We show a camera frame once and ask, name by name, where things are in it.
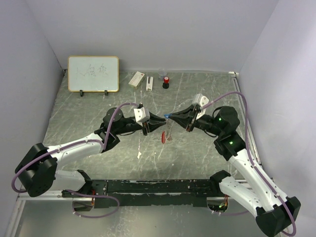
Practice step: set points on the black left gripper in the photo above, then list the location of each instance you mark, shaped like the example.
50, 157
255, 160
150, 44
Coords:
153, 124

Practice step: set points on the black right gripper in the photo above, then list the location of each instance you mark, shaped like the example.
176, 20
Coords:
185, 116

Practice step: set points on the grey keyring holder red handle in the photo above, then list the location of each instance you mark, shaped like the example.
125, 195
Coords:
166, 133

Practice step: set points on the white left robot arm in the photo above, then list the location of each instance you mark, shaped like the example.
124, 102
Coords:
41, 169

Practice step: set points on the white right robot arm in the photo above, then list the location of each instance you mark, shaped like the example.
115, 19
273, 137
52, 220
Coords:
272, 208

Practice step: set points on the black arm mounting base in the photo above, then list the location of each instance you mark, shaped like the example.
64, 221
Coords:
194, 192

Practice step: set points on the white stapler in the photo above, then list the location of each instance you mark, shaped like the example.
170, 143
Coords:
149, 83

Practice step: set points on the red and black stamp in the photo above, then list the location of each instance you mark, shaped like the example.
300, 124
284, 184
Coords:
165, 84

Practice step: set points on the white and green carton box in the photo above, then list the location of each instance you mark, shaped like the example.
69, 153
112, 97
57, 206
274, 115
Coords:
136, 79

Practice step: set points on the clear plastic cup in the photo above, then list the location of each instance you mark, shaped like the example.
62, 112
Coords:
162, 73

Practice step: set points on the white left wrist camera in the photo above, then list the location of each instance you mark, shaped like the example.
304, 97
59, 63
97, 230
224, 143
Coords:
141, 115

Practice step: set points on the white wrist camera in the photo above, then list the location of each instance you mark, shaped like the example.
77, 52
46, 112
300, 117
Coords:
198, 102
141, 115

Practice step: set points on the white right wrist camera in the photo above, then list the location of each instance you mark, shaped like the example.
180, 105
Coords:
198, 102

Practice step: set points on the small whiteboard with yellow frame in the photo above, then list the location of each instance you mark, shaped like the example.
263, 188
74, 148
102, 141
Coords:
93, 73

